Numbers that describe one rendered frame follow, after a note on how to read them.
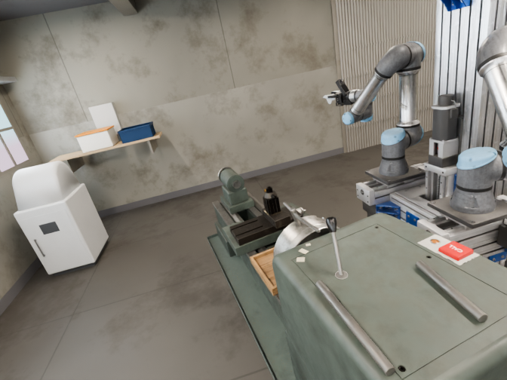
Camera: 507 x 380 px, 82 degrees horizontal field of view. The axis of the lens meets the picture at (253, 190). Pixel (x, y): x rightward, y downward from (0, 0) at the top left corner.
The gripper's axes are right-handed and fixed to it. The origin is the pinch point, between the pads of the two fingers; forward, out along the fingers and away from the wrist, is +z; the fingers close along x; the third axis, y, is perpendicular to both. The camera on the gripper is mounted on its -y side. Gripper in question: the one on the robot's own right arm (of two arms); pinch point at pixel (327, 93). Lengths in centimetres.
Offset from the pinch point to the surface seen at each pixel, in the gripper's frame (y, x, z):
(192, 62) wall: -47, 50, 322
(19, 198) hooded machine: 23, -233, 255
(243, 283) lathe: 90, -109, 0
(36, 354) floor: 123, -267, 121
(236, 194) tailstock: 48, -75, 38
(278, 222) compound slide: 47, -81, -24
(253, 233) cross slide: 48, -96, -17
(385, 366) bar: 14, -124, -125
